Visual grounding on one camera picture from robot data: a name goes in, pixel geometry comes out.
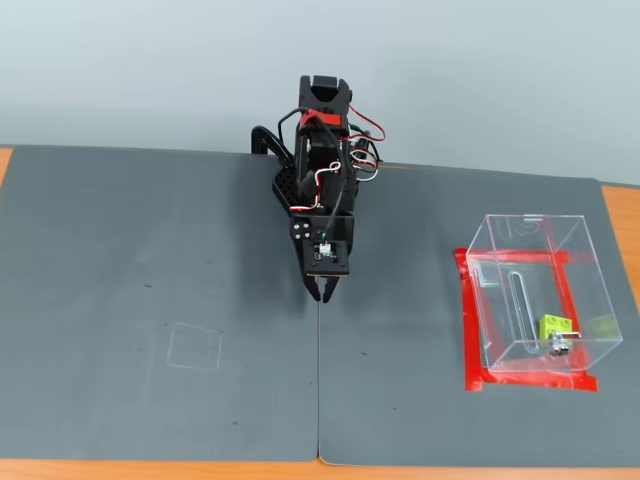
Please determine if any grey rubber mat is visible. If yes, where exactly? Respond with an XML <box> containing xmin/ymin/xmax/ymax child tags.
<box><xmin>0</xmin><ymin>144</ymin><xmax>320</xmax><ymax>462</ymax></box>
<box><xmin>318</xmin><ymin>162</ymin><xmax>640</xmax><ymax>469</ymax></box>

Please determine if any red tape on arm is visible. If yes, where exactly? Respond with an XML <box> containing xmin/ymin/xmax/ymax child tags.
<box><xmin>299</xmin><ymin>110</ymin><xmax>343</xmax><ymax>129</ymax></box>

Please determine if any metal box latch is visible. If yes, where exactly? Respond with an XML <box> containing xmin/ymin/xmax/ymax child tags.
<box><xmin>546</xmin><ymin>330</ymin><xmax>583</xmax><ymax>358</ymax></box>

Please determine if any black table clamp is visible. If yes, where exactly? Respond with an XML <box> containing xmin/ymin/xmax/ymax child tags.
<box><xmin>249</xmin><ymin>124</ymin><xmax>297</xmax><ymax>169</ymax></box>

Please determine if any transparent acrylic box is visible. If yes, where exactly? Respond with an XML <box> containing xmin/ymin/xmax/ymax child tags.
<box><xmin>465</xmin><ymin>213</ymin><xmax>624</xmax><ymax>374</ymax></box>

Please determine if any green lego duplo block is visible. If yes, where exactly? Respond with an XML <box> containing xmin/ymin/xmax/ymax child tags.
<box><xmin>538</xmin><ymin>312</ymin><xmax>577</xmax><ymax>343</ymax></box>

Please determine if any red white black servo wire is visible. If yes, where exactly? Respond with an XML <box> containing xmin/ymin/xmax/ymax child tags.
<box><xmin>347</xmin><ymin>106</ymin><xmax>387</xmax><ymax>182</ymax></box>
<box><xmin>291</xmin><ymin>160</ymin><xmax>344</xmax><ymax>214</ymax></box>

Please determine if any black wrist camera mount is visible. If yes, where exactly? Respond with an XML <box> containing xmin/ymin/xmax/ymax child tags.
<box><xmin>300</xmin><ymin>239</ymin><xmax>354</xmax><ymax>279</ymax></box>

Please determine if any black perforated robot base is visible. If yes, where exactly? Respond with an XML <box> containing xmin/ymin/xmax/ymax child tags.
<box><xmin>270</xmin><ymin>166</ymin><xmax>302</xmax><ymax>215</ymax></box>

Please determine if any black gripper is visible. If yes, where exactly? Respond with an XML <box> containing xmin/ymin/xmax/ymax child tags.
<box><xmin>289</xmin><ymin>213</ymin><xmax>357</xmax><ymax>305</ymax></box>

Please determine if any black camera cable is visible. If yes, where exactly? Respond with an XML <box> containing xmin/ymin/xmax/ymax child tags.
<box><xmin>276</xmin><ymin>106</ymin><xmax>351</xmax><ymax>246</ymax></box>

